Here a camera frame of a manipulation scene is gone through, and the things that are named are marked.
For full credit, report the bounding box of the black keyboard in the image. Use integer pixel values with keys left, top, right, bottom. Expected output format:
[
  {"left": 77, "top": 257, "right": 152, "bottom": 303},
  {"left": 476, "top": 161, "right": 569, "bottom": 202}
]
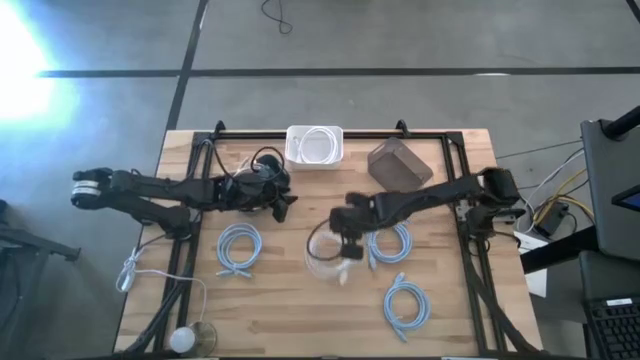
[{"left": 582, "top": 296, "right": 640, "bottom": 360}]

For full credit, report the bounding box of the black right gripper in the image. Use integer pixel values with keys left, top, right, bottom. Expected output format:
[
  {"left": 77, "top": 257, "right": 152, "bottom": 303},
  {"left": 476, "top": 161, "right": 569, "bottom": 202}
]
[{"left": 327, "top": 192, "right": 384, "bottom": 245}]

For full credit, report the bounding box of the black diagonal bar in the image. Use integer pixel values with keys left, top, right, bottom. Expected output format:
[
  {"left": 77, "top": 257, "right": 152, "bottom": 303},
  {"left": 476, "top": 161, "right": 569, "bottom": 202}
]
[{"left": 519, "top": 227, "right": 599, "bottom": 274}]

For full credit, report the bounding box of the white paper sheet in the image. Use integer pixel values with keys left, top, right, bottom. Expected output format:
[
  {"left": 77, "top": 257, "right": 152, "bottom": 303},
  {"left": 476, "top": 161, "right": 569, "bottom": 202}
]
[{"left": 514, "top": 231, "right": 549, "bottom": 299}]

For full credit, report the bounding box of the black metal table frame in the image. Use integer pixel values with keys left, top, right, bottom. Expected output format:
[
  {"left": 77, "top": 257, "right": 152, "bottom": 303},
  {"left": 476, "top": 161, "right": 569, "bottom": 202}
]
[{"left": 122, "top": 119, "right": 540, "bottom": 359}]

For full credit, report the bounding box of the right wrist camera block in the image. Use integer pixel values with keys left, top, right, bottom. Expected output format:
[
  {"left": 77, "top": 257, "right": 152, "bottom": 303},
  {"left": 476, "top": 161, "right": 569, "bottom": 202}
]
[{"left": 341, "top": 241, "right": 365, "bottom": 261}]

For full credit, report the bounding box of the black round pole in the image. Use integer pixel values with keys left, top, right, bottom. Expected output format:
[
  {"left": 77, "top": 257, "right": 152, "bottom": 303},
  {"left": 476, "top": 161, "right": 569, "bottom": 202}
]
[{"left": 602, "top": 104, "right": 640, "bottom": 141}]

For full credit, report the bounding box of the blue lit small screen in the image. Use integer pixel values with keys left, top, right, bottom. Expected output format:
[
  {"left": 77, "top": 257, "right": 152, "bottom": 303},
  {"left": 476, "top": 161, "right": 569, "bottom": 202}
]
[{"left": 611, "top": 184, "right": 640, "bottom": 212}]

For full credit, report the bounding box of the white round lamp bulb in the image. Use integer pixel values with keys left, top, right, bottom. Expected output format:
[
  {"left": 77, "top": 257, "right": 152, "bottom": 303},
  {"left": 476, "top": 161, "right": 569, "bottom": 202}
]
[{"left": 168, "top": 327, "right": 196, "bottom": 354}]

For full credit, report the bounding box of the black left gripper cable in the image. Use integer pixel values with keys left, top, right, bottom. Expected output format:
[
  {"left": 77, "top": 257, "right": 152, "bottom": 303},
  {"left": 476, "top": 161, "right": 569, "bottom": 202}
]
[{"left": 248, "top": 145, "right": 287, "bottom": 175}]

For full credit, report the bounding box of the dark green plastic bin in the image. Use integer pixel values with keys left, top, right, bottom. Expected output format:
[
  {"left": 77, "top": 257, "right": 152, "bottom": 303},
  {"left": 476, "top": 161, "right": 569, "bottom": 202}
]
[{"left": 234, "top": 152, "right": 294, "bottom": 194}]

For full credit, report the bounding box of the white lamp cord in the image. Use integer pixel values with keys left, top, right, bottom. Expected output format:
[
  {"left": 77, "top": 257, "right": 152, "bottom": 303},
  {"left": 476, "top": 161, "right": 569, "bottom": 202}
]
[{"left": 115, "top": 246, "right": 209, "bottom": 326}]

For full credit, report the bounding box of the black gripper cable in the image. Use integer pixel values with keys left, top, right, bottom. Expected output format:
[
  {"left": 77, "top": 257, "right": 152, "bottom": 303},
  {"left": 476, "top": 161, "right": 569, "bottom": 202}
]
[
  {"left": 305, "top": 218, "right": 347, "bottom": 263},
  {"left": 248, "top": 145, "right": 287, "bottom": 175}
]

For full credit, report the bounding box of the light blue cable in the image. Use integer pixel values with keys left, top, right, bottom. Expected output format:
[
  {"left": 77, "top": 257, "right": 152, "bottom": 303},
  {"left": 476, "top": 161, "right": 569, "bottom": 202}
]
[
  {"left": 366, "top": 222, "right": 414, "bottom": 271},
  {"left": 215, "top": 222, "right": 264, "bottom": 279},
  {"left": 382, "top": 272, "right": 433, "bottom": 344}
]

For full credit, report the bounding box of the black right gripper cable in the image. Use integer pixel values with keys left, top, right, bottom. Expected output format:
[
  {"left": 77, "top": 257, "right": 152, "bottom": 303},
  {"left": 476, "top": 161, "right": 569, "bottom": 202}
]
[{"left": 305, "top": 218, "right": 347, "bottom": 263}]

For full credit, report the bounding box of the grey computer panel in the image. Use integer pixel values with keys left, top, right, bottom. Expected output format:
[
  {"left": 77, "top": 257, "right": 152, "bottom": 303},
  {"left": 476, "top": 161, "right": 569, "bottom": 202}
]
[{"left": 579, "top": 118, "right": 640, "bottom": 262}]

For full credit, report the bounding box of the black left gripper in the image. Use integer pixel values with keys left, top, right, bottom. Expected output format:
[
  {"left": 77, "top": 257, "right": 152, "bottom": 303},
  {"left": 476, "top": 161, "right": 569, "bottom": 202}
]
[{"left": 218, "top": 168, "right": 300, "bottom": 224}]

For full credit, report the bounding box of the black cable on floor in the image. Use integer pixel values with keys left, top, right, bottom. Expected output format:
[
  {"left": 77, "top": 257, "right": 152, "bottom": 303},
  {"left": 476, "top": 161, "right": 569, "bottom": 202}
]
[{"left": 259, "top": 0, "right": 294, "bottom": 36}]

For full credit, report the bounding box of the white plastic bin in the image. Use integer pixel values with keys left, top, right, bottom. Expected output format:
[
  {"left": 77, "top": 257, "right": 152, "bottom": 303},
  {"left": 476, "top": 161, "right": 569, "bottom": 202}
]
[{"left": 283, "top": 124, "right": 345, "bottom": 171}]

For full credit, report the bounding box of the black power adapter box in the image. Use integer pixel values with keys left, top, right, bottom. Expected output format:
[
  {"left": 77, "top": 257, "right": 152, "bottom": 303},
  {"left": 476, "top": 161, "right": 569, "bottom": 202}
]
[{"left": 535, "top": 201, "right": 570, "bottom": 237}]

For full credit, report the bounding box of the grey translucent plastic bin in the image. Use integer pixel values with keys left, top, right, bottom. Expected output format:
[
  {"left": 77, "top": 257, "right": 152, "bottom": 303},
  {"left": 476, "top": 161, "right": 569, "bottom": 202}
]
[{"left": 366, "top": 136, "right": 435, "bottom": 194}]

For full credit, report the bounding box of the yellow cable bundle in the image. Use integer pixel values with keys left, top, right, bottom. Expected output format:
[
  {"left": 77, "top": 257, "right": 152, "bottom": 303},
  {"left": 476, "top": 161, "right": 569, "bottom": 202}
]
[{"left": 532, "top": 168, "right": 596, "bottom": 224}]

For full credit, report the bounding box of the brass round lamp base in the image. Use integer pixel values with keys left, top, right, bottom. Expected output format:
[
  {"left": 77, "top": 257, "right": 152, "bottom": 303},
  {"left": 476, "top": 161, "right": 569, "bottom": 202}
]
[{"left": 187, "top": 321, "right": 219, "bottom": 357}]

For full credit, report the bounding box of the black floor stand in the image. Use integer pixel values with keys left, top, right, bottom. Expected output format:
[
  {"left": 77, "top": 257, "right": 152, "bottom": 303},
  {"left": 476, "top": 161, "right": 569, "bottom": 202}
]
[{"left": 0, "top": 199, "right": 82, "bottom": 360}]

